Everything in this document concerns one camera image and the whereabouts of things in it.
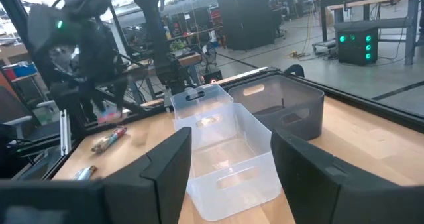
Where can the black computer tower green lights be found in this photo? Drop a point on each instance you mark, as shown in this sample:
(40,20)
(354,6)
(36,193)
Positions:
(357,46)

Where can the black frame clamp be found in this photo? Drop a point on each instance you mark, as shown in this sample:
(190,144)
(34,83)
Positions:
(294,70)

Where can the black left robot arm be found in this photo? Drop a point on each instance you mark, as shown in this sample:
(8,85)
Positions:
(92,58)

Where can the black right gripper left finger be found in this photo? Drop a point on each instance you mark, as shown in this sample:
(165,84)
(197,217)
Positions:
(159,184)

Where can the black box red light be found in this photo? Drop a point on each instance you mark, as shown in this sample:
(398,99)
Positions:
(212,77)

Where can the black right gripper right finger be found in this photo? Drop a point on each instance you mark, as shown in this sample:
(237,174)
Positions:
(314,191)

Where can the green background plant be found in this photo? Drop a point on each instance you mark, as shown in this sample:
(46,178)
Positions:
(177,46)

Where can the silver aluminium bracket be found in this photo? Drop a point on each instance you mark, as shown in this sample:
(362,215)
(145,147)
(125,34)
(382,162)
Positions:
(65,133)

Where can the grey office chair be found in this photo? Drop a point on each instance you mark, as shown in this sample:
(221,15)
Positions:
(20,119)

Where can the clear plastic bin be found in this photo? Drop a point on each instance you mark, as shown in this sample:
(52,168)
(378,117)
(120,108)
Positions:
(232,187)

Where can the silver wrapped granola bar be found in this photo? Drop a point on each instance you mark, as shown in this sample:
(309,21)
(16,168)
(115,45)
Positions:
(84,173)

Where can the blue storage bin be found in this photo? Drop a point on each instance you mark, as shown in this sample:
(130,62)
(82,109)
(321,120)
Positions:
(24,70)

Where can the tall black cabinet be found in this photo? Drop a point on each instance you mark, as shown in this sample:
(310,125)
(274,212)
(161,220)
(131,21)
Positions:
(246,17)

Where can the green red Chewy granola bar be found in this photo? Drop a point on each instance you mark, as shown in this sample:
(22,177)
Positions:
(109,139)

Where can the wooden top metal workbench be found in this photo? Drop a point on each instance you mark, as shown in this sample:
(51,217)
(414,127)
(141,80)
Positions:
(410,25)

